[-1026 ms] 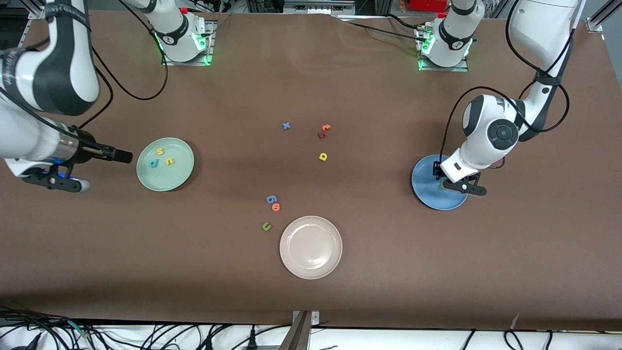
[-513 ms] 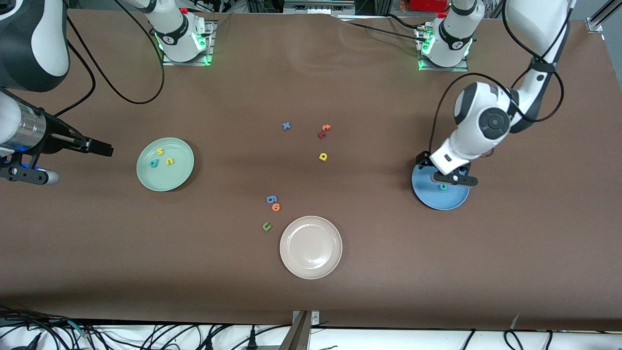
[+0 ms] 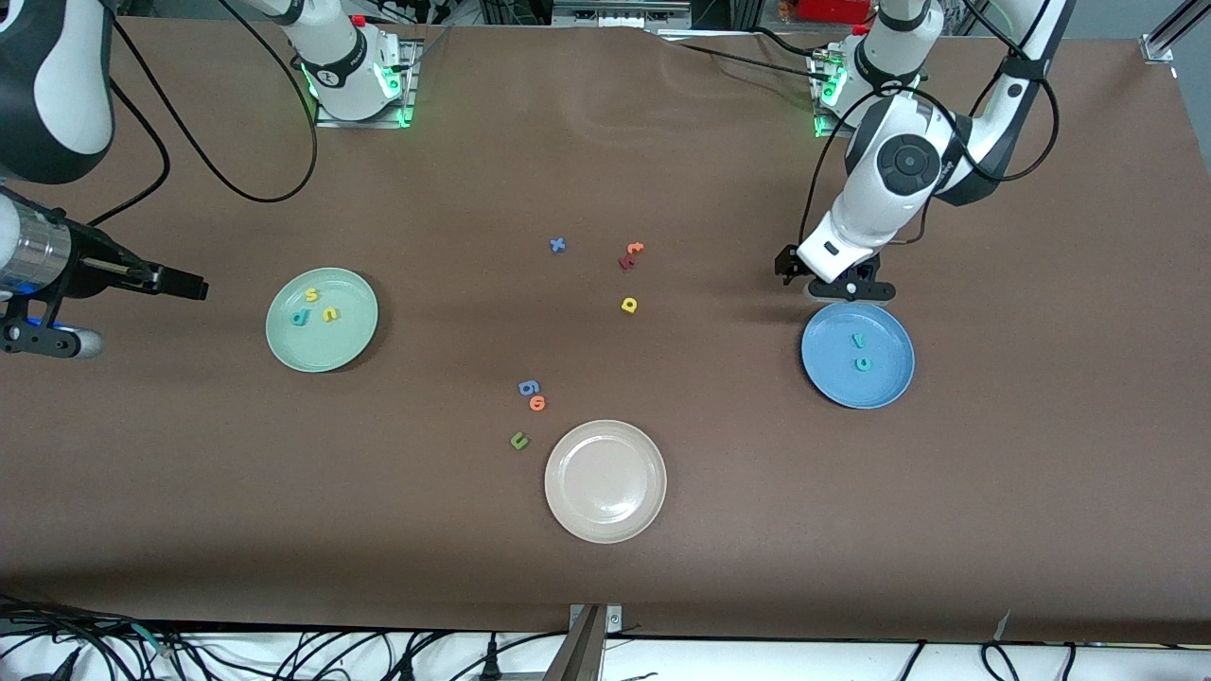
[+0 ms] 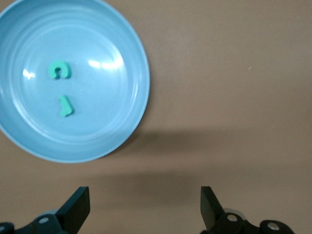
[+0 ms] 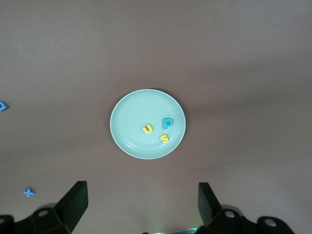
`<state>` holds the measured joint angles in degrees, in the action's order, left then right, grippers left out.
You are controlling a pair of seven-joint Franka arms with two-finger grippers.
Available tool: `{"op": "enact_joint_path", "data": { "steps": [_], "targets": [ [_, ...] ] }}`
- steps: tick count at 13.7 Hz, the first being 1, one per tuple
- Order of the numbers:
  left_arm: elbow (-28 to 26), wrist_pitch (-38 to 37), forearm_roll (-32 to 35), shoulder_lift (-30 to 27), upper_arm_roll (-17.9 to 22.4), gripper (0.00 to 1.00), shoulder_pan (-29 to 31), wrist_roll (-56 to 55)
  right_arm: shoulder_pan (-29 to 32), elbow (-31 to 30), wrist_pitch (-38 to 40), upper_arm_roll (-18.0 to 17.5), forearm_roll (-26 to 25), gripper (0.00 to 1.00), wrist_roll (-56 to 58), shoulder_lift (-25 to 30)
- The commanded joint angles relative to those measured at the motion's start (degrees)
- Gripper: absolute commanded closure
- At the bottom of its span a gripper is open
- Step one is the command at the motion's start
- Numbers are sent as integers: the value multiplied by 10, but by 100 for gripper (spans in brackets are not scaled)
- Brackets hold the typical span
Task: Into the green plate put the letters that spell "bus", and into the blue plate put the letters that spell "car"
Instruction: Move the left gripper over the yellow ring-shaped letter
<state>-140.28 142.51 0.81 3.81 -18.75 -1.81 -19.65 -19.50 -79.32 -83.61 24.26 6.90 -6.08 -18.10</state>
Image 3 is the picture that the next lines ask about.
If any pale green plate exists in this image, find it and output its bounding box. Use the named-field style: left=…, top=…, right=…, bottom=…
left=266, top=268, right=379, bottom=374

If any beige plate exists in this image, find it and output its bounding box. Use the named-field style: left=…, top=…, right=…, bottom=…
left=544, top=420, right=668, bottom=545

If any aluminium frame corner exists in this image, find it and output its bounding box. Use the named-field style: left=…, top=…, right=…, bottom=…
left=1140, top=0, right=1211, bottom=65

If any metal table edge bracket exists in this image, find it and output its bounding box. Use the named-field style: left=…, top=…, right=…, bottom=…
left=544, top=603, right=625, bottom=681

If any black cable on tabletop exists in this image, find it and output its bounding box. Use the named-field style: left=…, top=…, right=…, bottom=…
left=658, top=26, right=838, bottom=86

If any grey metal device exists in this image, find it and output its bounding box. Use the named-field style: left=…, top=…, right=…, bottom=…
left=553, top=0, right=692, bottom=29

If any blue plate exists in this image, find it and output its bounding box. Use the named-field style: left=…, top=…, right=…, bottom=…
left=800, top=301, right=916, bottom=410

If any red box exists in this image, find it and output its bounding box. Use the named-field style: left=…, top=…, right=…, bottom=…
left=799, top=0, right=876, bottom=25

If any black floor cable tangle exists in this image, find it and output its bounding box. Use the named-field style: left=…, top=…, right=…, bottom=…
left=0, top=594, right=204, bottom=681

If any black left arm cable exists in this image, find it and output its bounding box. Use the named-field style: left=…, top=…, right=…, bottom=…
left=799, top=0, right=1060, bottom=249

